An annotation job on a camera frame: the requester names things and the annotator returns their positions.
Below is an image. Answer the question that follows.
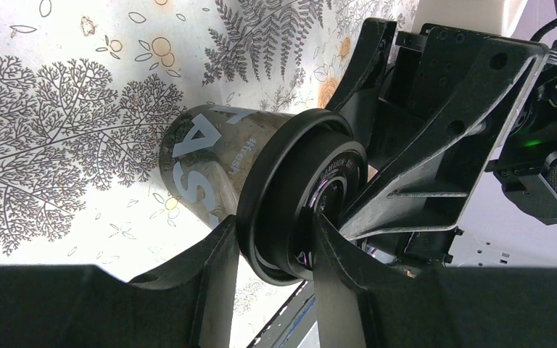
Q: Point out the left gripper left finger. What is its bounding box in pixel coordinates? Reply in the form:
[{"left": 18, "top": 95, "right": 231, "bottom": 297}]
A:
[{"left": 0, "top": 216, "right": 239, "bottom": 347}]

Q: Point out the black printed coffee cup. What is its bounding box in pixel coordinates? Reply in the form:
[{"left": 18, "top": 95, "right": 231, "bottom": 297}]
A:
[{"left": 158, "top": 104, "right": 291, "bottom": 228}]

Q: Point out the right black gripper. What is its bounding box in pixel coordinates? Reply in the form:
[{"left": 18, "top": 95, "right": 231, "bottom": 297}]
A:
[{"left": 325, "top": 17, "right": 550, "bottom": 267}]

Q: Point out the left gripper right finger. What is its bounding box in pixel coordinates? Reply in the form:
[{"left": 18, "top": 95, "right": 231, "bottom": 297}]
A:
[{"left": 313, "top": 215, "right": 557, "bottom": 347}]

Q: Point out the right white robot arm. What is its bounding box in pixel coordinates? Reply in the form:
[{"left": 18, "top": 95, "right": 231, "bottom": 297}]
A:
[{"left": 327, "top": 1, "right": 557, "bottom": 268}]

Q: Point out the floral table mat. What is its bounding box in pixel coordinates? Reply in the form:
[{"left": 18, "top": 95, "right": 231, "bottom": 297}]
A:
[{"left": 0, "top": 1, "right": 411, "bottom": 345}]

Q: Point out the black coffee cup lid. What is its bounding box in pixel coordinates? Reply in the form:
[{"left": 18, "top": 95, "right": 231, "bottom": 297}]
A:
[{"left": 236, "top": 109, "right": 367, "bottom": 286}]

